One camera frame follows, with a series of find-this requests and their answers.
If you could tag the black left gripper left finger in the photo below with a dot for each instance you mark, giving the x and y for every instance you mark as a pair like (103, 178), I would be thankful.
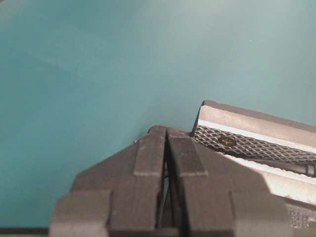
(118, 197)

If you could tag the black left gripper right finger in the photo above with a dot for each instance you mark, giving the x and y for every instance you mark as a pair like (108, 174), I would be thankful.
(222, 198)

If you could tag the grey metal bench vise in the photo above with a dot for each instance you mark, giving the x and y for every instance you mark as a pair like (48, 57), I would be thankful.
(282, 151)

